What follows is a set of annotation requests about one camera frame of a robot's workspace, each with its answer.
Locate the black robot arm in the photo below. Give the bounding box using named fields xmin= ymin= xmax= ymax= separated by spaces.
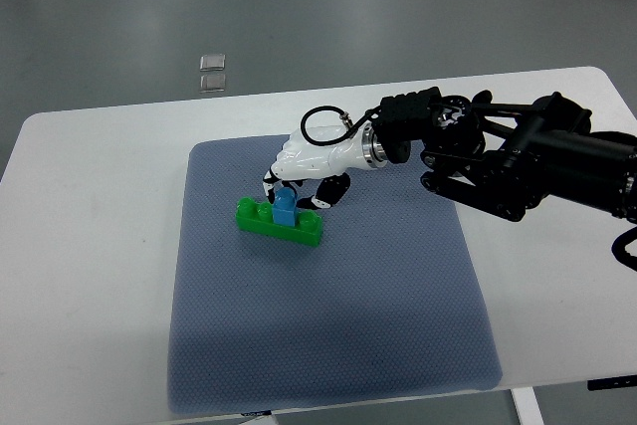
xmin=367 ymin=88 xmax=636 ymax=222

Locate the black table control panel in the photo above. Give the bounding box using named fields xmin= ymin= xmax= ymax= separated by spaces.
xmin=587 ymin=375 xmax=637 ymax=391

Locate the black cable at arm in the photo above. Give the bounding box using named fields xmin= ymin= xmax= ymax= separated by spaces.
xmin=300 ymin=106 xmax=379 ymax=146

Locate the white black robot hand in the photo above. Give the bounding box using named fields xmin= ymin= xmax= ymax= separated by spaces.
xmin=263 ymin=129 xmax=384 ymax=210

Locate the blue-grey fabric mat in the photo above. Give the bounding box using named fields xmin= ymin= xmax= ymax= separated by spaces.
xmin=168 ymin=136 xmax=502 ymax=415

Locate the white table leg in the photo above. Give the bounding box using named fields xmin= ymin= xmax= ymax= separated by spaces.
xmin=511 ymin=387 xmax=544 ymax=425

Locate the small blue block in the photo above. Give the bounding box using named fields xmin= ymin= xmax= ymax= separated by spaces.
xmin=272 ymin=187 xmax=298 ymax=228

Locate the long green block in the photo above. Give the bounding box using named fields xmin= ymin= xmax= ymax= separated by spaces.
xmin=235 ymin=197 xmax=323 ymax=247

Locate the upper metal floor plate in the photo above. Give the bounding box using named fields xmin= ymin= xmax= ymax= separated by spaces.
xmin=199 ymin=53 xmax=226 ymax=72

